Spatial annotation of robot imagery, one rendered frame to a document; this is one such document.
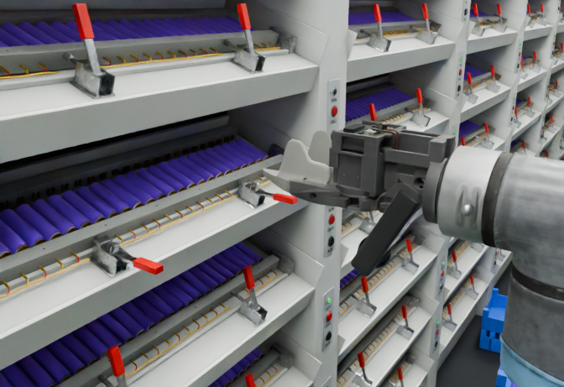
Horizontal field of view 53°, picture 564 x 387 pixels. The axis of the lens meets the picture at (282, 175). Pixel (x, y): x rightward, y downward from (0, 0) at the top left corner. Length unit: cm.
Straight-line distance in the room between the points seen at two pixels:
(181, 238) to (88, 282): 14
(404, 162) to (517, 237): 13
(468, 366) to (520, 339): 168
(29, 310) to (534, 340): 48
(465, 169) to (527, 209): 6
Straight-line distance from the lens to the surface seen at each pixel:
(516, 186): 53
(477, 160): 55
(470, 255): 222
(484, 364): 229
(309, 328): 111
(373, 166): 57
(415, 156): 57
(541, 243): 53
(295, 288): 104
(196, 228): 77
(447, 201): 54
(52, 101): 60
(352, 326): 132
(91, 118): 61
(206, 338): 90
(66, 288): 66
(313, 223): 101
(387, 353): 160
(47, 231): 70
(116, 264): 66
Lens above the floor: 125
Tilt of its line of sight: 17 degrees down
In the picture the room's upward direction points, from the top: straight up
